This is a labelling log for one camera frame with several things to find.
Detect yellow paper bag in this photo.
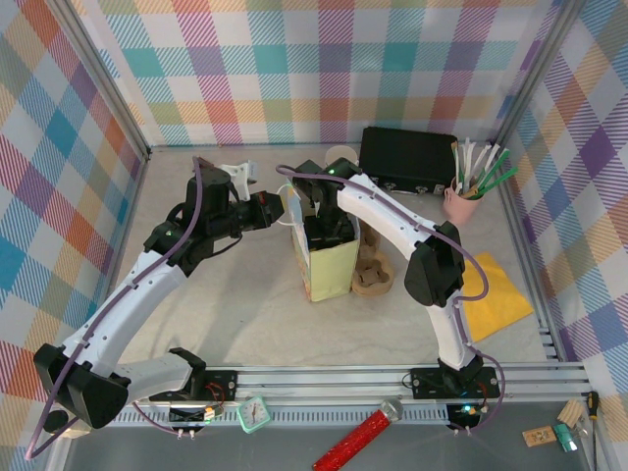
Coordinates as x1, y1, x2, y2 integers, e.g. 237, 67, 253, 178
276, 182, 363, 304

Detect stacked brown pulp cup carriers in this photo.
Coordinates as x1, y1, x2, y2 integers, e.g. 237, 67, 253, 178
351, 233, 393, 299

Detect stack of white paper cups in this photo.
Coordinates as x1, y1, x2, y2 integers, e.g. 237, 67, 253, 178
326, 144, 360, 166

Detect black hard case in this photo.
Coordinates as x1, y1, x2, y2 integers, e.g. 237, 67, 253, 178
360, 126, 459, 196

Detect pink cup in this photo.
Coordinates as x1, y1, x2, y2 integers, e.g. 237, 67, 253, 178
444, 176, 487, 222

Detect green plastic stirrer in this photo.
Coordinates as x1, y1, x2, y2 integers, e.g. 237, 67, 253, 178
483, 166, 520, 197
478, 149, 511, 192

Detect yellow paper napkin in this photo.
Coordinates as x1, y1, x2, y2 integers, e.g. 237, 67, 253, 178
460, 251, 535, 343

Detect teal alarm clock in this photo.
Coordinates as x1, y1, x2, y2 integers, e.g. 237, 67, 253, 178
236, 394, 273, 436

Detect red glitter microphone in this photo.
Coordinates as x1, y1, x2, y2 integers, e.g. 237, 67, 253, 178
312, 397, 404, 471

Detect wooden block with black knob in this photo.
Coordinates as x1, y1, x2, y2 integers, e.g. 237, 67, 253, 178
46, 410, 93, 440

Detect small wooden block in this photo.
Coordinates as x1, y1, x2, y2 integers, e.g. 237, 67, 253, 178
556, 398, 585, 427

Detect teal binder clip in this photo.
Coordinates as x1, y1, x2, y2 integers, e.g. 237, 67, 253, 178
552, 422, 580, 452

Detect black yellow screwdriver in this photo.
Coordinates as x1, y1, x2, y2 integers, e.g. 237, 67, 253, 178
586, 391, 601, 470

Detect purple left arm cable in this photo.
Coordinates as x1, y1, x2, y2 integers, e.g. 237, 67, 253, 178
26, 156, 202, 460

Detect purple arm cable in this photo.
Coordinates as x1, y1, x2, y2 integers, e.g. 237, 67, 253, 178
277, 164, 507, 436
26, 156, 202, 460

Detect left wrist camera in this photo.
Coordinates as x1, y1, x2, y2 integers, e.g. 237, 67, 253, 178
219, 160, 260, 188

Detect aluminium front rail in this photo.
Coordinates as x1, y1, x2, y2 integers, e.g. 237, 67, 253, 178
56, 362, 595, 411

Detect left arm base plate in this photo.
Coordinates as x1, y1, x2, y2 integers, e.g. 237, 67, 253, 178
148, 368, 240, 404

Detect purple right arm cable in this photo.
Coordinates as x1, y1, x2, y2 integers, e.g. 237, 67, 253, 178
277, 164, 507, 436

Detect aluminium frame post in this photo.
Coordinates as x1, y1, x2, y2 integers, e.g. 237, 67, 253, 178
57, 0, 152, 161
493, 0, 583, 146

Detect aluminium side rail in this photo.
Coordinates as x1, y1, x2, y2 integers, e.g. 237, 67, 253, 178
493, 183, 565, 364

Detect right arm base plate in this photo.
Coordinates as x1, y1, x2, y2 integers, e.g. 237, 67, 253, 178
409, 365, 502, 399

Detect slotted cable duct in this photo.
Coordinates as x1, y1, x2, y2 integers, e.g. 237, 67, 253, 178
90, 407, 455, 427

